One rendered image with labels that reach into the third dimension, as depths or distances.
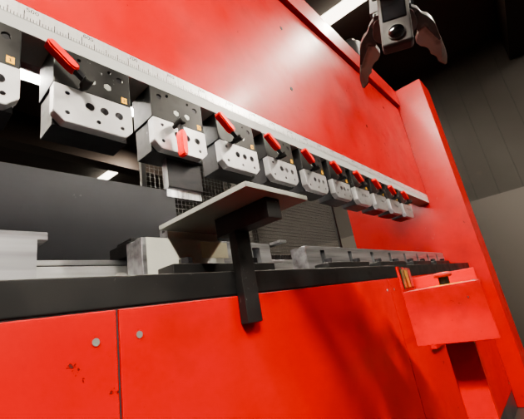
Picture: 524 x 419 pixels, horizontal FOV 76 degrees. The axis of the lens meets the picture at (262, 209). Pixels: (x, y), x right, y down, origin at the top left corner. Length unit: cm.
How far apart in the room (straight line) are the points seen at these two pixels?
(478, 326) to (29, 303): 80
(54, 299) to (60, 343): 5
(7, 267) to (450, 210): 253
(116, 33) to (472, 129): 434
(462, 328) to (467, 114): 417
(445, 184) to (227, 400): 235
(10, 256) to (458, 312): 84
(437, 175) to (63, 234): 237
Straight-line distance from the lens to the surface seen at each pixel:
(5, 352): 48
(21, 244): 63
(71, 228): 124
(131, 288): 54
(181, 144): 79
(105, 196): 132
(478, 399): 97
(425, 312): 87
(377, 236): 285
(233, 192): 57
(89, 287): 51
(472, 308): 86
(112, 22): 94
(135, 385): 54
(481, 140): 477
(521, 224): 454
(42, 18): 85
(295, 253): 111
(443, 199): 272
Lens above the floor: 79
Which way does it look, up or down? 17 degrees up
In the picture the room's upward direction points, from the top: 10 degrees counter-clockwise
